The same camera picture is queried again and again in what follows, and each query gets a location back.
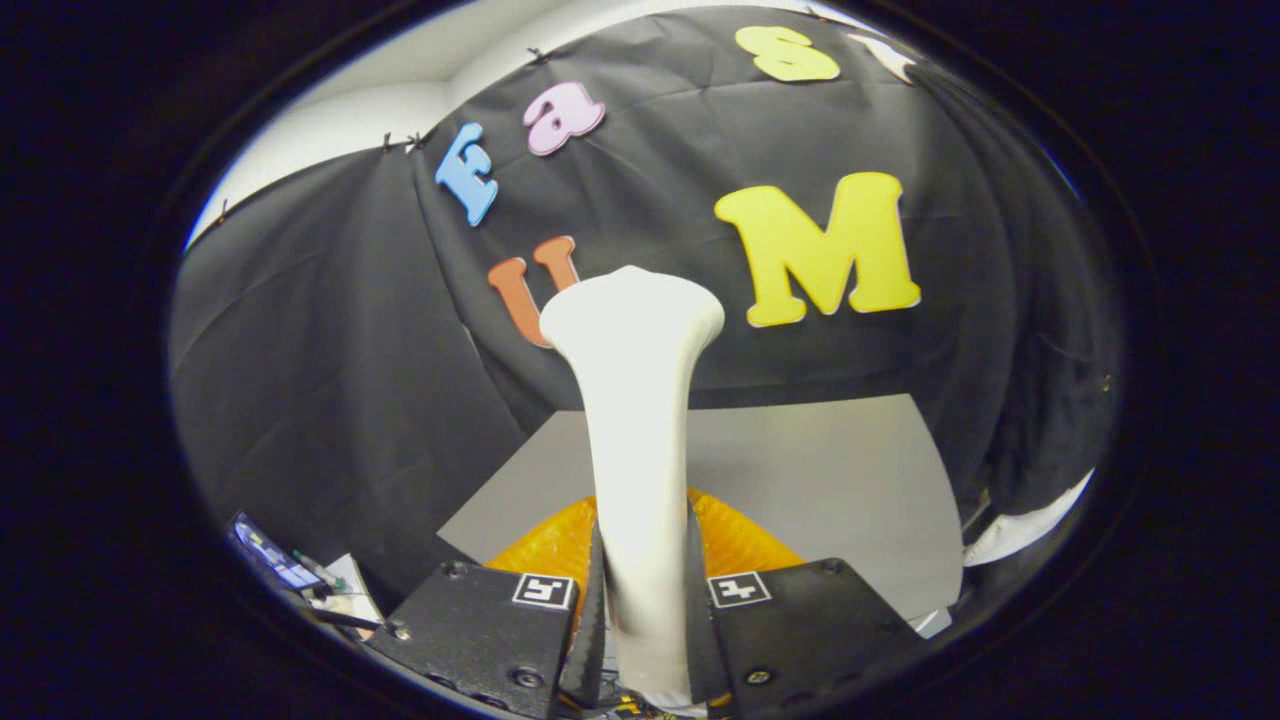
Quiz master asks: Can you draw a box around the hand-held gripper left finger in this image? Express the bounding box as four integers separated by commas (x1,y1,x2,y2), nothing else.
365,495,609,720

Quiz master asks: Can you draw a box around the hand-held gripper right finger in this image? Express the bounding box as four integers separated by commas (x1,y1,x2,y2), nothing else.
685,488,926,720

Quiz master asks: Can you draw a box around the white paper sheet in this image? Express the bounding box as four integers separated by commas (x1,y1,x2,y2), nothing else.
320,553,386,626

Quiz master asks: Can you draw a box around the grey table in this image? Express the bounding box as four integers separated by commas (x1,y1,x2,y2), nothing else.
437,393,966,621

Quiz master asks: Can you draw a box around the smartphone with lit screen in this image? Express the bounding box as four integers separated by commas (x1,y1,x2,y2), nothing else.
230,512,326,593

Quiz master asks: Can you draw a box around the black backdrop cloth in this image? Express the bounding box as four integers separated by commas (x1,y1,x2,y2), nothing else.
170,5,1126,601

